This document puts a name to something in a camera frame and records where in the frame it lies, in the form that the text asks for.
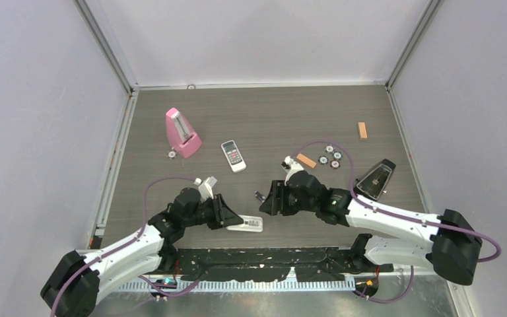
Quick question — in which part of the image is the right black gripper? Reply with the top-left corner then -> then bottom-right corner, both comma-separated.
259,180 -> 318,216

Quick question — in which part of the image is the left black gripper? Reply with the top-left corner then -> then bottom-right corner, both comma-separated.
183,194 -> 242,230

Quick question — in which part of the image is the large white remote control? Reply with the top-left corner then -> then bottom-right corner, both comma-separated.
226,215 -> 263,232

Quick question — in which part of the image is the small white remote control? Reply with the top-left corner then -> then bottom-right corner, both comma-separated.
220,140 -> 246,173

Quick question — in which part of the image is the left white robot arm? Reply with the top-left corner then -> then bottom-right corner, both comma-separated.
40,188 -> 244,316

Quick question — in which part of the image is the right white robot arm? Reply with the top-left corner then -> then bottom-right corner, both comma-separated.
259,171 -> 483,286

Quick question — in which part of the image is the orange wooden block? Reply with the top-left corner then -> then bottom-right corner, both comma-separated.
296,153 -> 317,168

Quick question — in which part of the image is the black AAA battery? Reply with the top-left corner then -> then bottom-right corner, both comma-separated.
254,191 -> 265,201

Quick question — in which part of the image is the black metronome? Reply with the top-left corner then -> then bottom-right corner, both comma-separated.
355,158 -> 397,201

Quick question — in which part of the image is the small wooden block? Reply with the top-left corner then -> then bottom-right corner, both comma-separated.
357,122 -> 368,140

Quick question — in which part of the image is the pink metronome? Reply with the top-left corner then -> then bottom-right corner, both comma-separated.
165,108 -> 203,159

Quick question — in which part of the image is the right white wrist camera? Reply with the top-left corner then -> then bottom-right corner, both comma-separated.
281,156 -> 304,183

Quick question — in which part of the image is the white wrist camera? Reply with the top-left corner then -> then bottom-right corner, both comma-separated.
281,156 -> 304,183
194,176 -> 217,201

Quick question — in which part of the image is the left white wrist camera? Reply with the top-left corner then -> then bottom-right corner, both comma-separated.
194,176 -> 217,201

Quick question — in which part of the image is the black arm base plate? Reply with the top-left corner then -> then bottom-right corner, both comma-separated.
150,247 -> 393,282

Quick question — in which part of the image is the white slotted cable duct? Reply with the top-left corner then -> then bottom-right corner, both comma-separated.
112,277 -> 356,293

